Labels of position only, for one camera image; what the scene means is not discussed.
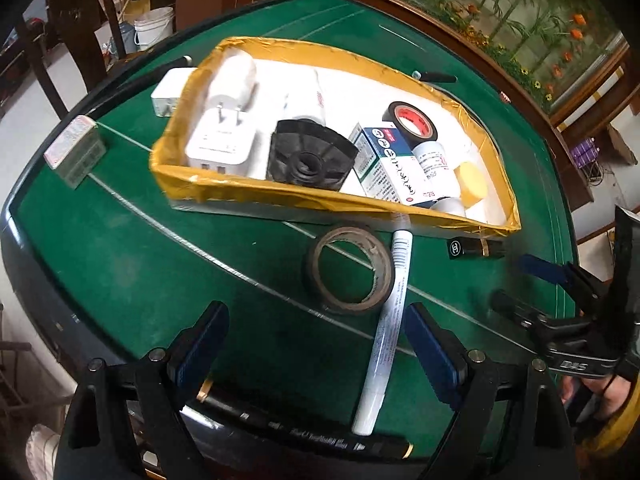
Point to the white plastic bucket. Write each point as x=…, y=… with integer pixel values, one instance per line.
x=153, y=27

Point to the black gold lipstick tube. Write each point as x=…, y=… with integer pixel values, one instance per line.
x=468, y=247

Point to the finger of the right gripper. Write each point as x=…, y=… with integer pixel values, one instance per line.
x=537, y=324
x=576, y=281

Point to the black red electrical tape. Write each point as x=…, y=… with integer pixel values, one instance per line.
x=414, y=125

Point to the white square adapter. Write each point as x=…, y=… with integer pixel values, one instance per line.
x=167, y=93

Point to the black pen on table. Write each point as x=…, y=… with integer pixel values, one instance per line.
x=434, y=78

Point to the white blue medicine box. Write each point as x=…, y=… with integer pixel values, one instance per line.
x=387, y=169

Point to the long black marker pen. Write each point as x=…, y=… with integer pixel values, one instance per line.
x=316, y=432

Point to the person's right hand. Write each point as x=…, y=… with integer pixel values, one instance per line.
x=611, y=392

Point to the black plastic ribbed hub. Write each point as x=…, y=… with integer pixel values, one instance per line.
x=306, y=154

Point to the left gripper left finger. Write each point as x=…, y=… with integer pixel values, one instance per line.
x=192, y=353

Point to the white USB charger plug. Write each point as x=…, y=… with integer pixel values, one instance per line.
x=222, y=141

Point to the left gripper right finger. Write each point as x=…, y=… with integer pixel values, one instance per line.
x=439, y=352

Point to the white paint marker pen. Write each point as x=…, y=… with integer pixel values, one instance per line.
x=386, y=336

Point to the small white pill bottle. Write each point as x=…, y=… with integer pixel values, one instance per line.
x=234, y=81

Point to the white pill bottle grey cap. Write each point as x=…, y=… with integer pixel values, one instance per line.
x=442, y=183

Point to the beige masking tape roll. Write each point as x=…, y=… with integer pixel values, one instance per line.
x=349, y=270

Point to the yellow ball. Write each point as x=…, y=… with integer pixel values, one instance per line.
x=473, y=186

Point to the pink grey small carton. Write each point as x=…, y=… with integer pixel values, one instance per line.
x=75, y=151

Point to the gold-lined cardboard box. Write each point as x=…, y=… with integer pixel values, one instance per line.
x=355, y=90

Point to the black thin rod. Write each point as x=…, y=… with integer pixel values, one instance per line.
x=180, y=62

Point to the dark wooden chair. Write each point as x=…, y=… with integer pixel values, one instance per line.
x=72, y=23

